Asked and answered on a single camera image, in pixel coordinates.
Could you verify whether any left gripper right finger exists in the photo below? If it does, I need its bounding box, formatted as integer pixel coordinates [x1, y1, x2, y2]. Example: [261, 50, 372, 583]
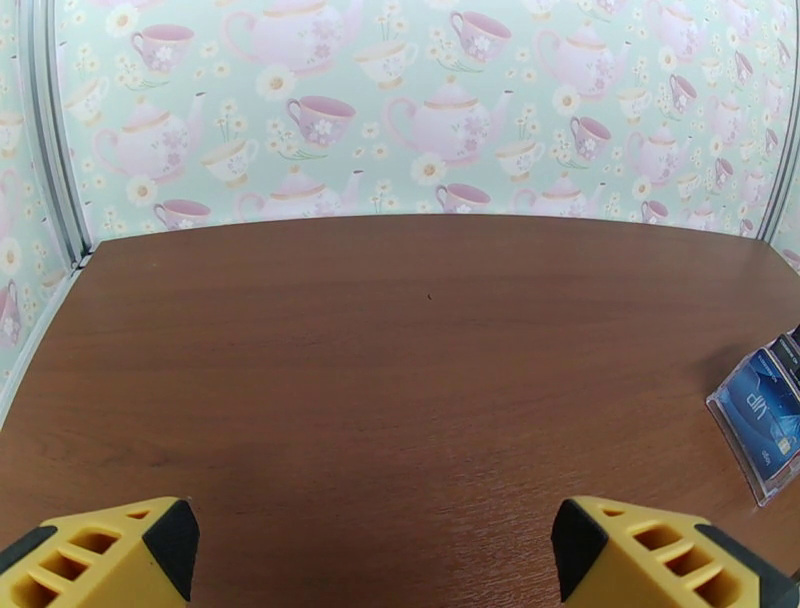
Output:
[549, 496, 800, 608]

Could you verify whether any dark blue printed card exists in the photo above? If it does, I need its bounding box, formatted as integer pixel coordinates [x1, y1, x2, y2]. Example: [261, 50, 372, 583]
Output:
[715, 349, 800, 483]

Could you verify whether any clear acrylic card stand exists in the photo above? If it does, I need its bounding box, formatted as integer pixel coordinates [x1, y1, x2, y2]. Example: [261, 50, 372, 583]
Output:
[706, 324, 800, 508]

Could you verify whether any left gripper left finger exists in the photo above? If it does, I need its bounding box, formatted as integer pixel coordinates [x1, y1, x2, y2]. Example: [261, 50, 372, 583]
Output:
[0, 496, 201, 608]

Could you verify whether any aluminium frame post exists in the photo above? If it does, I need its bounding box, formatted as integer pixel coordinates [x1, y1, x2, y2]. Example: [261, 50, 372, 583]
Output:
[757, 143, 800, 251]
[18, 0, 96, 270]

